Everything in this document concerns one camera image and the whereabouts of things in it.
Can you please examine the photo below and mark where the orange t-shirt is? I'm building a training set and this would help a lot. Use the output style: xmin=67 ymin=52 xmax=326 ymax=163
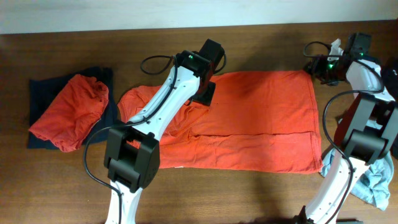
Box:
xmin=117 ymin=70 xmax=324 ymax=174

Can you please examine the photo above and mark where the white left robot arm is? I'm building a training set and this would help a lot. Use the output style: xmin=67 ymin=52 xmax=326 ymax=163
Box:
xmin=104 ymin=39 xmax=226 ymax=224

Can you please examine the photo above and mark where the folded orange shirt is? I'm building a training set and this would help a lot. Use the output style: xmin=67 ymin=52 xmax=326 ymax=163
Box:
xmin=29 ymin=74 xmax=109 ymax=152

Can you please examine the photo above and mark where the folded navy garment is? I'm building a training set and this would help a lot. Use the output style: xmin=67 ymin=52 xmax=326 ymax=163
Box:
xmin=28 ymin=67 xmax=118 ymax=149

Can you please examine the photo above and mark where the light blue crumpled garment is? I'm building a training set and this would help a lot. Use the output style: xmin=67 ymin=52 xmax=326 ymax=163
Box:
xmin=320 ymin=118 xmax=394 ymax=212

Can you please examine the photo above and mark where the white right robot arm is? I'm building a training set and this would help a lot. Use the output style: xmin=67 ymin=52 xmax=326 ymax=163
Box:
xmin=293 ymin=32 xmax=397 ymax=224

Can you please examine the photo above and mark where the black crumpled garment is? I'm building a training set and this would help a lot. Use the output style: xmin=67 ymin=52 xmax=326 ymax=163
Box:
xmin=381 ymin=58 xmax=398 ymax=101

